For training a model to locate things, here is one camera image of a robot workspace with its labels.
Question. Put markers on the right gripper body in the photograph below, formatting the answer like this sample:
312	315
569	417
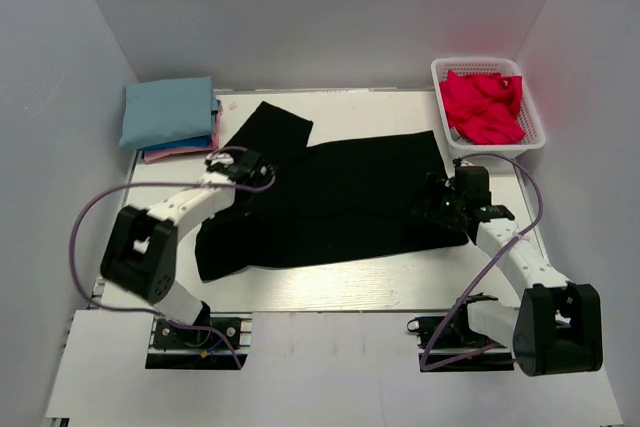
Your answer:
445	202

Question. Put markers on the black t-shirt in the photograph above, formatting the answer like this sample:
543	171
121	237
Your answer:
333	202

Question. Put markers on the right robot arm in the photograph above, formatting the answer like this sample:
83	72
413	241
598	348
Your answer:
518	301

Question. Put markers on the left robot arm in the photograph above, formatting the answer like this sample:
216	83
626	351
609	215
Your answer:
141	254

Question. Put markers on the white plastic basket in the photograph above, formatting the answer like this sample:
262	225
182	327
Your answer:
528	118

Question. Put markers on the pink folded t-shirt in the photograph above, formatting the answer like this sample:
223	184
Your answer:
155	155

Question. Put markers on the red t-shirt in basket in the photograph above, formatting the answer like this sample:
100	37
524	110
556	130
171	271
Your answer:
484	108

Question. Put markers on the light blue folded t-shirt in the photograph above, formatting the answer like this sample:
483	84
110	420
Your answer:
166	111

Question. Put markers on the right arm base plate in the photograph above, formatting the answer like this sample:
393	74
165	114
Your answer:
456	340

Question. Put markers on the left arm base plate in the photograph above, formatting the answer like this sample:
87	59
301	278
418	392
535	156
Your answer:
171	348

